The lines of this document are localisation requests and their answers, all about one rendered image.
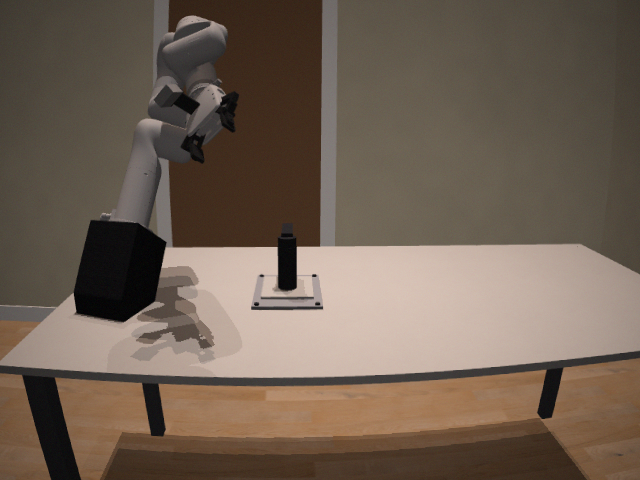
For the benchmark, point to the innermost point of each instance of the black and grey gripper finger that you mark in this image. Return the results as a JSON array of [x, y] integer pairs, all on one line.
[[195, 150], [227, 113]]

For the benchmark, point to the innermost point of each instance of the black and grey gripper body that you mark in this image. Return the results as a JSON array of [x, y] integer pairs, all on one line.
[[205, 117]]

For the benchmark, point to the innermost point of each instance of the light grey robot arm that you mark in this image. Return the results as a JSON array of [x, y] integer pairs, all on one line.
[[192, 60]]

